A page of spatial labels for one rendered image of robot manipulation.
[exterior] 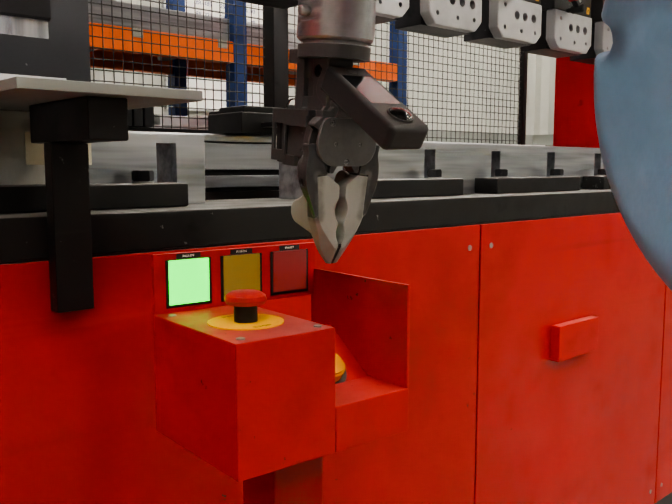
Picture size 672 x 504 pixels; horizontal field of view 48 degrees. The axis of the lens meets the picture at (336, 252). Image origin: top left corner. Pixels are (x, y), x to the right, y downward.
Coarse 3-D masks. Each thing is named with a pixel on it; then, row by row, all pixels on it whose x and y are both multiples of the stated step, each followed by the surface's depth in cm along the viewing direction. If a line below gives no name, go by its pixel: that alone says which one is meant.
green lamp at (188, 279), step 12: (168, 264) 74; (180, 264) 75; (192, 264) 76; (204, 264) 76; (180, 276) 75; (192, 276) 76; (204, 276) 77; (180, 288) 75; (192, 288) 76; (204, 288) 77; (180, 300) 75; (192, 300) 76; (204, 300) 77
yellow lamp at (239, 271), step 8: (224, 256) 78; (232, 256) 78; (240, 256) 79; (248, 256) 80; (256, 256) 80; (224, 264) 78; (232, 264) 79; (240, 264) 79; (248, 264) 80; (256, 264) 80; (224, 272) 78; (232, 272) 79; (240, 272) 79; (248, 272) 80; (256, 272) 81; (224, 280) 78; (232, 280) 79; (240, 280) 79; (248, 280) 80; (256, 280) 81; (224, 288) 78; (232, 288) 79; (240, 288) 79; (248, 288) 80; (256, 288) 81; (224, 296) 78
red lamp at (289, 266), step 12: (276, 252) 82; (288, 252) 83; (300, 252) 84; (276, 264) 82; (288, 264) 83; (300, 264) 84; (276, 276) 82; (288, 276) 83; (300, 276) 84; (276, 288) 82; (288, 288) 83; (300, 288) 84
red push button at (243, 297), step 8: (232, 296) 69; (240, 296) 69; (248, 296) 69; (256, 296) 69; (264, 296) 70; (232, 304) 69; (240, 304) 68; (248, 304) 68; (256, 304) 69; (240, 312) 69; (248, 312) 69; (256, 312) 70; (240, 320) 69; (248, 320) 69; (256, 320) 70
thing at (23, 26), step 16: (0, 0) 86; (16, 0) 87; (32, 0) 88; (48, 0) 90; (0, 16) 87; (16, 16) 88; (32, 16) 89; (48, 16) 90; (0, 32) 87; (16, 32) 88; (32, 32) 89
